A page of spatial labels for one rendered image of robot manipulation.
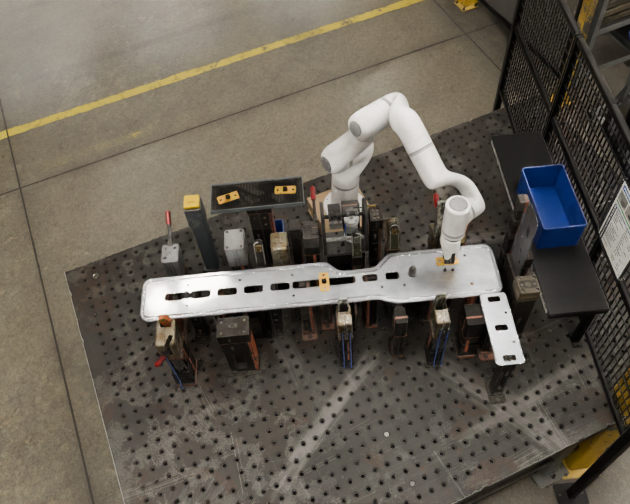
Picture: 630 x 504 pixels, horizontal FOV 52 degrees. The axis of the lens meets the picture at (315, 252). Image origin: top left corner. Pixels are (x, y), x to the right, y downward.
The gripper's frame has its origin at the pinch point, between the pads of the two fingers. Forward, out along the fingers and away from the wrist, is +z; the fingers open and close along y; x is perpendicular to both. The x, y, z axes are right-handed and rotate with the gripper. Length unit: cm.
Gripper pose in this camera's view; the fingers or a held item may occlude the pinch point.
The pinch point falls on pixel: (448, 257)
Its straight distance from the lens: 246.0
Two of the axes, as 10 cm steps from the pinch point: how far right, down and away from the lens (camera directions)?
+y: 0.8, 8.2, -5.7
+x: 10.0, -1.0, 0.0
